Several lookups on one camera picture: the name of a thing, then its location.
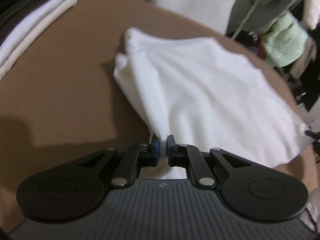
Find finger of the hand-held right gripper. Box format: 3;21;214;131
303;129;320;140

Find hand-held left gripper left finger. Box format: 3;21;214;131
57;134;160;189

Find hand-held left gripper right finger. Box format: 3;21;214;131
167;134;265;189

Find white waffle shirt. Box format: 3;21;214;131
113;27;315;180

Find light green cloth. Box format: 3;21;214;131
260;11;309;68

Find white hanging cloth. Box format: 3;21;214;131
257;0;320;29

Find white fleece blanket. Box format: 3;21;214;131
89;0;244;34

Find cream folded garment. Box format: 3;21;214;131
0;0;78;80

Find white folded garment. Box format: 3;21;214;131
0;0;78;64

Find dark grey folded garment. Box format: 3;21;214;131
0;0;77;44

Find white cable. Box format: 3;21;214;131
231;0;268;39

